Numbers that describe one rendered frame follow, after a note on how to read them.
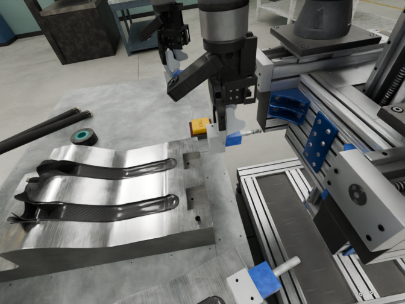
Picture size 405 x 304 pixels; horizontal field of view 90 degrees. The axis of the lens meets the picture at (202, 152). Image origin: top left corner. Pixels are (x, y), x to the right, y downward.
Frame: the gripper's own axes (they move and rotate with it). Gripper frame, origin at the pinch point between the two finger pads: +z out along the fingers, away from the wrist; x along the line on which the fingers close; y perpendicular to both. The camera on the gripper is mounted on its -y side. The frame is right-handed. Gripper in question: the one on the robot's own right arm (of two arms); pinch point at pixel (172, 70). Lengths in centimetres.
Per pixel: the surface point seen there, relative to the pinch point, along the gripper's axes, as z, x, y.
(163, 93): 15.0, 8.1, -12.3
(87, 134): 11.5, -27.5, -23.6
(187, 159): 8.5, -32.3, 17.8
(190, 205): 9, -45, 24
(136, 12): 83, 484, -358
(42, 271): 13, -66, -2
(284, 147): 95, 69, 50
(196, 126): 11.3, -15.7, 13.6
